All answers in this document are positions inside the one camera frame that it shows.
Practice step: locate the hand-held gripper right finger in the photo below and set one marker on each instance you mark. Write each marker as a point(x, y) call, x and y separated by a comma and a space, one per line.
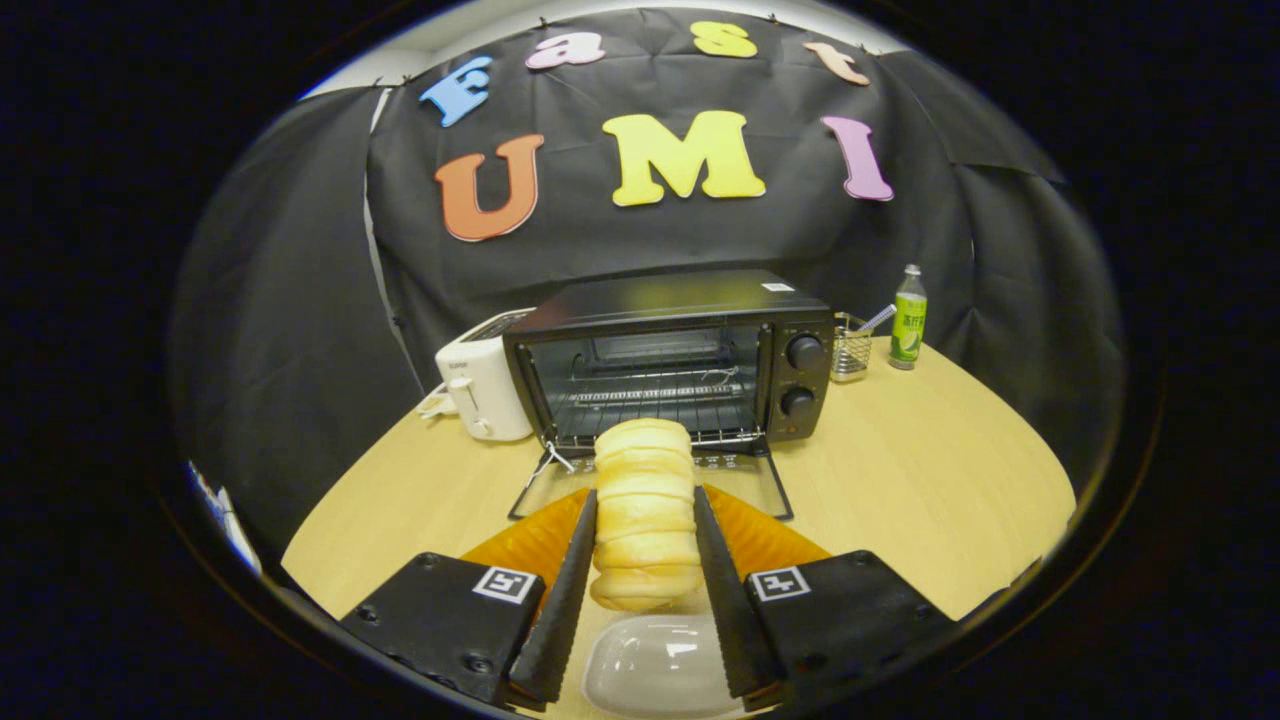
point(725, 610)

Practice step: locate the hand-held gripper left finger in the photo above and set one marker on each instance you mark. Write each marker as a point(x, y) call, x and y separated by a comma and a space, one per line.
point(565, 610)

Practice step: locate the white oval dish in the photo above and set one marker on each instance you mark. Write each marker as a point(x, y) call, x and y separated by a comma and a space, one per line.
point(655, 670)

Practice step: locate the cream layered bread roll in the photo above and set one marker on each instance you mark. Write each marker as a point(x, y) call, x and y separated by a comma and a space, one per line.
point(645, 500)

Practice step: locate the black toaster oven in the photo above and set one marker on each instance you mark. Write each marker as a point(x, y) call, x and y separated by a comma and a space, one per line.
point(680, 295)

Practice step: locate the white pop-up toaster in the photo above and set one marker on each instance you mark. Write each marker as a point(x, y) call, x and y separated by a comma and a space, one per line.
point(490, 385)

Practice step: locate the small white tray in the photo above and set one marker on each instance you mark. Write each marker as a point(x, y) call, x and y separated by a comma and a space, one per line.
point(435, 403)

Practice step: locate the green label drink bottle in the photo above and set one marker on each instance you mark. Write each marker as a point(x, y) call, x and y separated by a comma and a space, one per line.
point(908, 325)

